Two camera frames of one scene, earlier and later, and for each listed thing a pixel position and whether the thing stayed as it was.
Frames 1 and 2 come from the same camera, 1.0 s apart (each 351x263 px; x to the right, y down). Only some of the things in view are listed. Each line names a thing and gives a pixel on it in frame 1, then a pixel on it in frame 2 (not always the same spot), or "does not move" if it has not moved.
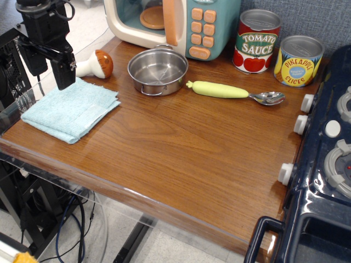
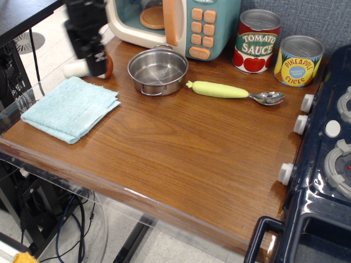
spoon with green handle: [268, 98] does not move
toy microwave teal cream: [202, 29] does not move
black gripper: [47, 28] → [85, 20]
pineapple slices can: [298, 60] does not move
